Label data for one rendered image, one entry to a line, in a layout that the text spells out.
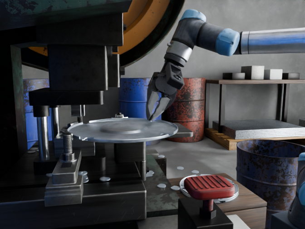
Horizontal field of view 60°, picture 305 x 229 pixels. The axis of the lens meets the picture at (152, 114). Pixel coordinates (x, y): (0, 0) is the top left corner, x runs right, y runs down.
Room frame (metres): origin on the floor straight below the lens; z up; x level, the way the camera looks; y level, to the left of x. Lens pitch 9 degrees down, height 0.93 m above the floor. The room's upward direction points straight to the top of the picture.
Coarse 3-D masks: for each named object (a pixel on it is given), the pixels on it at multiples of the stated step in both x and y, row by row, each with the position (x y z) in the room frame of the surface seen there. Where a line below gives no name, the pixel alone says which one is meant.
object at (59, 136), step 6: (66, 126) 0.74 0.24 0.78; (60, 132) 0.67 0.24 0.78; (54, 138) 0.60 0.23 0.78; (60, 138) 0.60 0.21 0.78; (54, 144) 0.59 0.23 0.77; (60, 144) 0.59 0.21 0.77; (72, 144) 0.60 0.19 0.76; (78, 144) 0.60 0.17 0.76; (84, 144) 0.60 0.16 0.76; (90, 144) 0.61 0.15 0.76; (60, 150) 0.59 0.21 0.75; (84, 150) 0.60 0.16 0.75; (90, 150) 0.61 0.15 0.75
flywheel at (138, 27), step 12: (144, 0) 1.08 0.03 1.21; (156, 0) 1.05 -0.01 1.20; (168, 0) 1.06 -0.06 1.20; (132, 12) 1.07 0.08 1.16; (144, 12) 1.05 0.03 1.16; (156, 12) 1.05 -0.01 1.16; (132, 24) 1.06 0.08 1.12; (144, 24) 1.04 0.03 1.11; (156, 24) 1.05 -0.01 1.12; (132, 36) 1.03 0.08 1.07; (144, 36) 1.04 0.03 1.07; (36, 48) 0.97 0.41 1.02; (120, 48) 1.02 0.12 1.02; (132, 48) 1.06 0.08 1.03
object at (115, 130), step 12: (96, 120) 0.80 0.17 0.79; (108, 120) 0.82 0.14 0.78; (120, 120) 0.82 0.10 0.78; (132, 120) 0.82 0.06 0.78; (144, 120) 0.82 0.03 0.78; (156, 120) 0.81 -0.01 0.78; (72, 132) 0.65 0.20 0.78; (84, 132) 0.65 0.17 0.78; (96, 132) 0.65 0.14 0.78; (108, 132) 0.64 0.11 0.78; (120, 132) 0.64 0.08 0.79; (132, 132) 0.64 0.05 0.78; (144, 132) 0.65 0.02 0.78; (156, 132) 0.65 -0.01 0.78; (168, 132) 0.65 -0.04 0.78
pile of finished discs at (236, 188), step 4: (188, 176) 1.38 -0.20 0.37; (228, 180) 1.33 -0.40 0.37; (180, 184) 1.28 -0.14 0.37; (236, 184) 1.27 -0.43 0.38; (180, 188) 1.25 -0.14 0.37; (184, 188) 1.26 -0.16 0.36; (236, 188) 1.24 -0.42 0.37; (184, 192) 1.20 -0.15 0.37; (236, 192) 1.19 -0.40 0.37; (188, 196) 1.17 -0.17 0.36; (232, 196) 1.15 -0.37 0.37; (236, 196) 1.18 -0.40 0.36; (216, 200) 1.12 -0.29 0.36; (220, 200) 1.12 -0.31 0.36; (224, 200) 1.13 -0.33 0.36; (228, 200) 1.14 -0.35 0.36
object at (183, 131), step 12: (180, 132) 0.66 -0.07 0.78; (192, 132) 0.67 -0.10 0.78; (120, 144) 0.65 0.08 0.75; (132, 144) 0.65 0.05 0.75; (144, 144) 0.66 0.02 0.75; (120, 156) 0.65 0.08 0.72; (132, 156) 0.65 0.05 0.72; (144, 156) 0.66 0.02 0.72; (144, 168) 0.66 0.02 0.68; (144, 180) 0.66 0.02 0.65
